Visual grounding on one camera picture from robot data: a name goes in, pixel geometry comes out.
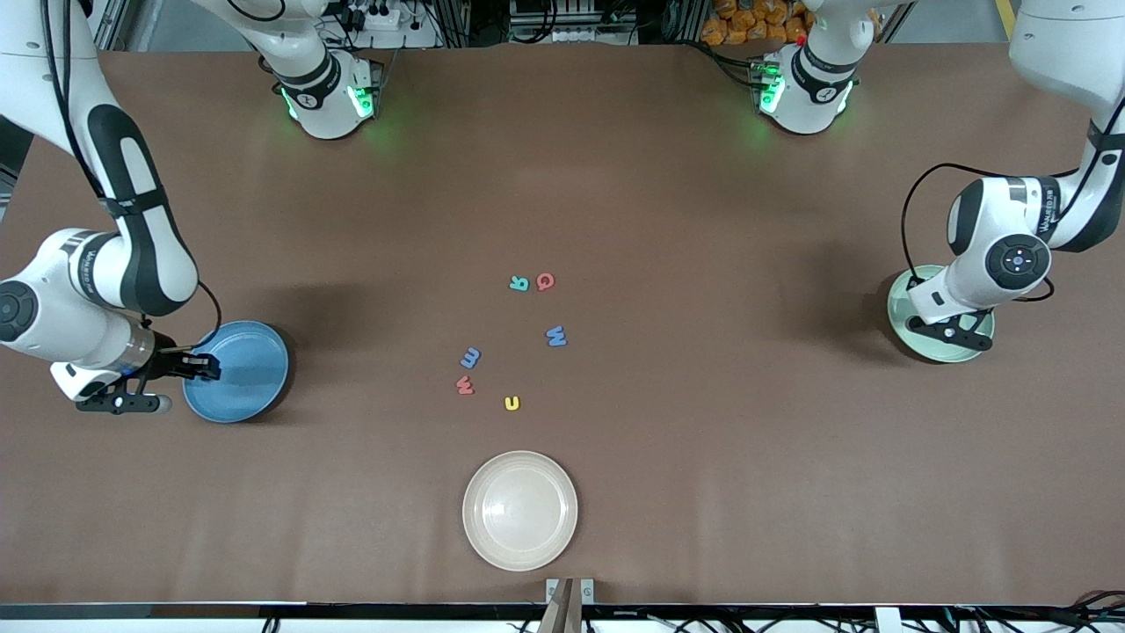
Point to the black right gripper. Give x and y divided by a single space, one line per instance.
170 363

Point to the red foam letter w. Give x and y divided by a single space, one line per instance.
465 386

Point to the blue foam lowercase m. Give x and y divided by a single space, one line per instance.
471 358

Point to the teal foam letter R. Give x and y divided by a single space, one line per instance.
518 283

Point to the red foam letter Q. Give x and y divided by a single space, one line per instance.
545 287

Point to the blue foam capital M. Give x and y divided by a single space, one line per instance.
555 337

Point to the light green plate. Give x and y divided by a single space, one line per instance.
949 352

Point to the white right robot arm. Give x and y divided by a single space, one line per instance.
53 316

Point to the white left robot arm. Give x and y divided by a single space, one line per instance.
993 220

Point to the blue plate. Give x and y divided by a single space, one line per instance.
250 378

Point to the beige plate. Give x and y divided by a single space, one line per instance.
520 510

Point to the white power strip with plugs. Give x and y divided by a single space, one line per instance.
373 16

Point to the white slim power strip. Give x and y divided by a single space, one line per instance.
576 35

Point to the brown table cover sheet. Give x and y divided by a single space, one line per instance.
791 527

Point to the orange bag pile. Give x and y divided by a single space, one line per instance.
756 22

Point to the aluminium frame profile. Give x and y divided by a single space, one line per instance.
105 26

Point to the metal bracket at table edge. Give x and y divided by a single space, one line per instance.
569 591

